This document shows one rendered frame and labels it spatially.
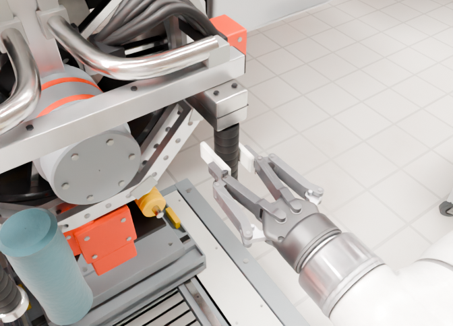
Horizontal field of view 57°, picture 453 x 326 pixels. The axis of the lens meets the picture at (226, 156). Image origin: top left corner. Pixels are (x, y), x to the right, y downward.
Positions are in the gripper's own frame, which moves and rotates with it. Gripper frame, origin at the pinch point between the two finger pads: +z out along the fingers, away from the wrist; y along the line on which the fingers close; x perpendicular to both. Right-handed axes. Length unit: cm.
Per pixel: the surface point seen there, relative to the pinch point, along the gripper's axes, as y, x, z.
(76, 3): -3.2, 5.1, 49.1
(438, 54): 188, -83, 65
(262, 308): 15, -75, 3
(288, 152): 69, -83, 54
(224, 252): 16, -75, 25
